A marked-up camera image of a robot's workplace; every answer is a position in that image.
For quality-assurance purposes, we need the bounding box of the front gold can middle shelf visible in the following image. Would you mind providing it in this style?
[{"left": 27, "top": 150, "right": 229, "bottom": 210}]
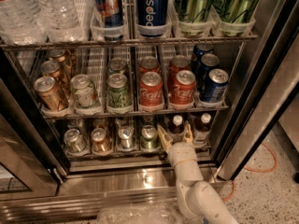
[{"left": 34, "top": 77, "right": 68, "bottom": 112}]

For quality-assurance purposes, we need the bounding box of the back left red cola can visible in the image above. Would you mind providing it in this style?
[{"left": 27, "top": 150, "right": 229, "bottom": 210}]
[{"left": 139, "top": 56, "right": 160, "bottom": 75}]

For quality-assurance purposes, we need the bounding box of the right clear water bottle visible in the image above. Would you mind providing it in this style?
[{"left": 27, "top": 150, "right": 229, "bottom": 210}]
[{"left": 38, "top": 0, "right": 83, "bottom": 43}]

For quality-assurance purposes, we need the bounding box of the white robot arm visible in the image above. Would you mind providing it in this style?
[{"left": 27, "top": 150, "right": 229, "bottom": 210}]
[{"left": 157, "top": 122, "right": 238, "bottom": 224}]

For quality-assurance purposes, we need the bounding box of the blue silver energy drink can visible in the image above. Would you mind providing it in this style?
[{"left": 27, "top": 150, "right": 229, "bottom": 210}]
[{"left": 93, "top": 0, "right": 123, "bottom": 41}]

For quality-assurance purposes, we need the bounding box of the orange cable on floor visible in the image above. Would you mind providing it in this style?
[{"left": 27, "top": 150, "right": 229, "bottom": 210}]
[{"left": 221, "top": 143, "right": 278, "bottom": 203}]

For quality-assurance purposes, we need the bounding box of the white green can middle shelf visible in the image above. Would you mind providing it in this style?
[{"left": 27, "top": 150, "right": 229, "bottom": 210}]
[{"left": 71, "top": 74, "right": 100, "bottom": 109}]

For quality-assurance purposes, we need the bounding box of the green tall can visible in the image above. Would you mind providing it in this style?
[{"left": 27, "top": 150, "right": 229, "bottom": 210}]
[
  {"left": 213, "top": 0, "right": 259, "bottom": 36},
  {"left": 174, "top": 0, "right": 212, "bottom": 36}
]

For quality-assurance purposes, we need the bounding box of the left green tall can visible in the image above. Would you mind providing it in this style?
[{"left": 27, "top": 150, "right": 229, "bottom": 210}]
[{"left": 174, "top": 0, "right": 212, "bottom": 36}]

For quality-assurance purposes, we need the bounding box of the right green tall can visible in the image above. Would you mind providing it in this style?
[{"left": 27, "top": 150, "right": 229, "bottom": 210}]
[{"left": 213, "top": 0, "right": 259, "bottom": 36}]

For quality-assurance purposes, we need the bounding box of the white green can shelf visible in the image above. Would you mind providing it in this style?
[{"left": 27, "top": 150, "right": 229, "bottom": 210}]
[
  {"left": 64, "top": 129, "right": 87, "bottom": 153},
  {"left": 71, "top": 74, "right": 100, "bottom": 109}
]

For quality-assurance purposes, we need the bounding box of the front left red cola can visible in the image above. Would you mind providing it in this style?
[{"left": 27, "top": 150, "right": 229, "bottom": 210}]
[{"left": 140, "top": 72, "right": 163, "bottom": 106}]

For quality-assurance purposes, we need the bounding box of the red cola can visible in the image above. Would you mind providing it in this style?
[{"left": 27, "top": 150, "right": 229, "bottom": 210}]
[
  {"left": 171, "top": 70, "right": 196, "bottom": 105},
  {"left": 139, "top": 56, "right": 160, "bottom": 75},
  {"left": 168, "top": 55, "right": 191, "bottom": 89},
  {"left": 140, "top": 72, "right": 163, "bottom": 106}
]

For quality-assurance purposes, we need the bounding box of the gold can shelf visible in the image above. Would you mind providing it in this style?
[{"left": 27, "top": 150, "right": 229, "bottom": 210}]
[
  {"left": 49, "top": 49, "right": 76, "bottom": 78},
  {"left": 41, "top": 60, "right": 71, "bottom": 99},
  {"left": 34, "top": 77, "right": 68, "bottom": 112},
  {"left": 91, "top": 128, "right": 112, "bottom": 154}
]

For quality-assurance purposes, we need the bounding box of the clear plastic bag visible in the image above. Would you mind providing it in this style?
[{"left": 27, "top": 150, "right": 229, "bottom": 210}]
[{"left": 96, "top": 203, "right": 183, "bottom": 224}]

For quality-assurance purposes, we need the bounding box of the back right red cola can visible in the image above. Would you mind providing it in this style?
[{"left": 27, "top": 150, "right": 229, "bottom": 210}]
[{"left": 168, "top": 55, "right": 191, "bottom": 89}]

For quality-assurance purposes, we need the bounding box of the gold can bottom shelf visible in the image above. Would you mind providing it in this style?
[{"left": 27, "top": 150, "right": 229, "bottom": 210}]
[{"left": 91, "top": 128, "right": 112, "bottom": 154}]

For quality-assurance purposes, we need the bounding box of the slim silver can bottom shelf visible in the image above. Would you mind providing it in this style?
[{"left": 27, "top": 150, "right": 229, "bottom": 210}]
[{"left": 118, "top": 126, "right": 133, "bottom": 149}]

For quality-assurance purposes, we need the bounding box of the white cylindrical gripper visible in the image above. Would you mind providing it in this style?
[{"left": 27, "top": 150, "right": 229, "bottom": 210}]
[{"left": 157, "top": 121, "right": 204, "bottom": 187}]

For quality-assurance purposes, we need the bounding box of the back green can middle shelf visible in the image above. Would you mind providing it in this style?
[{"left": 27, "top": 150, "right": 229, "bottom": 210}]
[{"left": 107, "top": 58, "right": 127, "bottom": 75}]

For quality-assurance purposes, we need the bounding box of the blue pepsi can top shelf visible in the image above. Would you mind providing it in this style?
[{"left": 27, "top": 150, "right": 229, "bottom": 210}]
[{"left": 136, "top": 0, "right": 168, "bottom": 37}]

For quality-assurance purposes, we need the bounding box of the white green can bottom shelf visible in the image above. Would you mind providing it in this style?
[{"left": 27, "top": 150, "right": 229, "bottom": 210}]
[{"left": 64, "top": 129, "right": 87, "bottom": 153}]

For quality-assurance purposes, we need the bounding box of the left clear water bottle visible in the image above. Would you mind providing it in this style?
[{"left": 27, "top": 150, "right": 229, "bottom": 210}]
[{"left": 0, "top": 0, "right": 46, "bottom": 45}]

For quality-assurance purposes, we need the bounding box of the front blue can middle shelf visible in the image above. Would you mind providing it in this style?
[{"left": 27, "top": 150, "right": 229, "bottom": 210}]
[{"left": 200, "top": 68, "right": 229, "bottom": 103}]

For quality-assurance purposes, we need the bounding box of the back gold can middle shelf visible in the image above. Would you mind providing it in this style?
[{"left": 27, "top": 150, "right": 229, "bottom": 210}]
[{"left": 49, "top": 49, "right": 76, "bottom": 78}]

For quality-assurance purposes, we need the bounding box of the clear water bottle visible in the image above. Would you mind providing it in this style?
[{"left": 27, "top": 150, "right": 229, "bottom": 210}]
[
  {"left": 0, "top": 0, "right": 46, "bottom": 45},
  {"left": 38, "top": 0, "right": 83, "bottom": 43}
]

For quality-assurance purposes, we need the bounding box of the back blue can middle shelf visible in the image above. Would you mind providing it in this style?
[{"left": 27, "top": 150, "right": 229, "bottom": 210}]
[{"left": 190, "top": 43, "right": 215, "bottom": 75}]

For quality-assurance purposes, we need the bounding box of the brown bottle white cap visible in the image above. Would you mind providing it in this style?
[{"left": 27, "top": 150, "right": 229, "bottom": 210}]
[
  {"left": 166, "top": 114, "right": 188, "bottom": 142},
  {"left": 192, "top": 113, "right": 211, "bottom": 147}
]

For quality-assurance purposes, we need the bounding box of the front right red cola can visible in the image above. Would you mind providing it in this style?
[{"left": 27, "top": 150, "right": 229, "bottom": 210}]
[{"left": 171, "top": 70, "right": 196, "bottom": 105}]

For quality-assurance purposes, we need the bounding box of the stainless steel fridge door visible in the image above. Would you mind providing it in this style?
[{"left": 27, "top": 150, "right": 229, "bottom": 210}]
[{"left": 215, "top": 2, "right": 299, "bottom": 180}]

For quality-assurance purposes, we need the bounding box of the front green can middle shelf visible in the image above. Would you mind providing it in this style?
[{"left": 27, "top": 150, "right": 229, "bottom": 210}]
[{"left": 107, "top": 73, "right": 132, "bottom": 108}]

